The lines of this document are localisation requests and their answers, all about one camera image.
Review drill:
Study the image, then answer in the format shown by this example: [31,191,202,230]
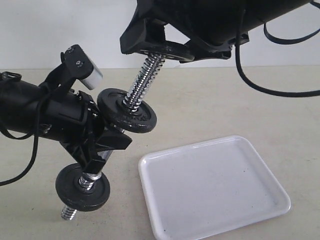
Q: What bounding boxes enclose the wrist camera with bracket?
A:
[44,44,103,93]
[179,36,237,64]

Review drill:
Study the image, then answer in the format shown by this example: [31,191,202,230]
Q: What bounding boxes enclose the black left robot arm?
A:
[0,80,132,174]

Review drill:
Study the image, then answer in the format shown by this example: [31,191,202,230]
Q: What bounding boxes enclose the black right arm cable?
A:
[233,0,320,100]

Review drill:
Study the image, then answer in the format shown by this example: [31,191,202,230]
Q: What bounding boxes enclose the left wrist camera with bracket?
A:
[44,44,103,93]

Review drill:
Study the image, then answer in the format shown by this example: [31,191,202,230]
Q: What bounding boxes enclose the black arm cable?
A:
[0,71,51,187]
[233,0,320,100]

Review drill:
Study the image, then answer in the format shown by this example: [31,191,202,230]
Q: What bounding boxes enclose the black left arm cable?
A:
[0,71,51,187]

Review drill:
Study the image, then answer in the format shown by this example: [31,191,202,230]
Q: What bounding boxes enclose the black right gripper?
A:
[119,0,200,55]

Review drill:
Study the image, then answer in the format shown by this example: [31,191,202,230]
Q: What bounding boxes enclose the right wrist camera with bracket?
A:
[179,36,237,64]

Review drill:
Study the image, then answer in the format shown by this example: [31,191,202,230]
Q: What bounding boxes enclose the white plastic tray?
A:
[138,135,291,240]

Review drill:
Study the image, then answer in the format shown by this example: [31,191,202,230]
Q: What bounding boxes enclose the black weight plate far end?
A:
[97,88,157,134]

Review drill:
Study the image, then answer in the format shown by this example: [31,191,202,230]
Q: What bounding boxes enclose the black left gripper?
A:
[39,91,133,174]

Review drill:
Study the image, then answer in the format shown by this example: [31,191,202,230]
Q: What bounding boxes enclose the black weight plate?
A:
[135,41,195,62]
[55,163,111,212]

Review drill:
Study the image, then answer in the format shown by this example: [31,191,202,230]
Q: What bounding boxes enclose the chrome dumbbell bar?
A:
[60,53,165,222]

